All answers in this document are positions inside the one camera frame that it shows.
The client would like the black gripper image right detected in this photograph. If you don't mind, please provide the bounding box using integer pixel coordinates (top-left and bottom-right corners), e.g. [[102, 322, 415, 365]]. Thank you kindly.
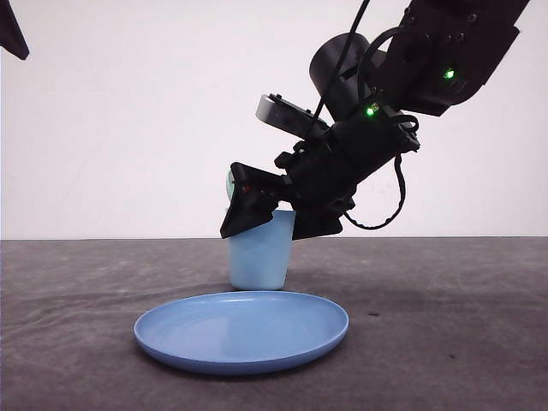
[[220, 115, 420, 241]]

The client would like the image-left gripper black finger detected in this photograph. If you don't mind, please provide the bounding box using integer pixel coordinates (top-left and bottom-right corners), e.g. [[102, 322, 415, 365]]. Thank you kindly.
[[0, 0, 29, 60]]

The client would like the light blue plastic cup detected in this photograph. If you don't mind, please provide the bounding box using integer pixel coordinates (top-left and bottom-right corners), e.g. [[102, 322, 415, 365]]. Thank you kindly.
[[228, 210, 295, 290]]

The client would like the mint green plastic spoon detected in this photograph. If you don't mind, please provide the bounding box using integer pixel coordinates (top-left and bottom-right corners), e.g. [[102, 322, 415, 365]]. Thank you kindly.
[[225, 170, 235, 201]]

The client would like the blue plastic plate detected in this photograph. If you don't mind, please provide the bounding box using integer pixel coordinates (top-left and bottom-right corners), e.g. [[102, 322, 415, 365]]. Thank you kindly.
[[134, 291, 349, 376]]

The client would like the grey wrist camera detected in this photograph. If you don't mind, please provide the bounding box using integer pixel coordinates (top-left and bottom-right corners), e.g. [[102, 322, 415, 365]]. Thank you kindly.
[[255, 94, 331, 140]]

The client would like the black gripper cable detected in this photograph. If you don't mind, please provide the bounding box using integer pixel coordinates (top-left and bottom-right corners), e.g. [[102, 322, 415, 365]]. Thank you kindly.
[[307, 0, 420, 230]]

